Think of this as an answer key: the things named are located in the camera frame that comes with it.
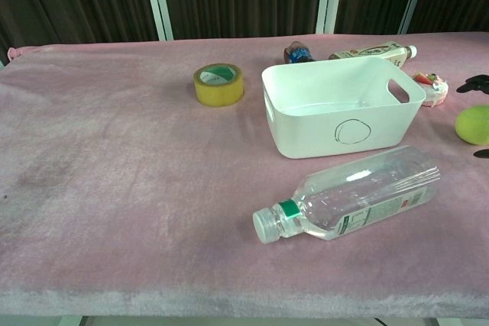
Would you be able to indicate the yellow tennis ball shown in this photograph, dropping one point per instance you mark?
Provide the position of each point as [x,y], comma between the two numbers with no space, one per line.
[475,124]

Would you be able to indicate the clear plastic water bottle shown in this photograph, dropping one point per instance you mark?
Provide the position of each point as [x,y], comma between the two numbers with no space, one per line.
[355,196]

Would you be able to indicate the pink strawberry cake toy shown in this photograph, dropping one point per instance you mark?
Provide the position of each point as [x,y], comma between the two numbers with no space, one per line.
[431,87]

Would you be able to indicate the yellow packing tape roll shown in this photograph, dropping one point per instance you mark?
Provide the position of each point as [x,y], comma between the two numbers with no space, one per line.
[219,84]

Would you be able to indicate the pink plush table cloth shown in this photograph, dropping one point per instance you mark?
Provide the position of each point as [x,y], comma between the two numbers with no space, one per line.
[133,173]

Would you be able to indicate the beige milk tea bottle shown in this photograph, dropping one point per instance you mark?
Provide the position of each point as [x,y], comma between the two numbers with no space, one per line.
[372,53]

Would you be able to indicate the dark cola bottle blue label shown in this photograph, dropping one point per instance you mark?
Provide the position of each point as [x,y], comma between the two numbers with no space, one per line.
[298,53]

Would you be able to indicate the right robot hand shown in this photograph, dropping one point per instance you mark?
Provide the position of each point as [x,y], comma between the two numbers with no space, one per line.
[477,84]

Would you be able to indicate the white plastic basket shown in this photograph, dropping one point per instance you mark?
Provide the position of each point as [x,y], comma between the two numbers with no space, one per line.
[336,112]

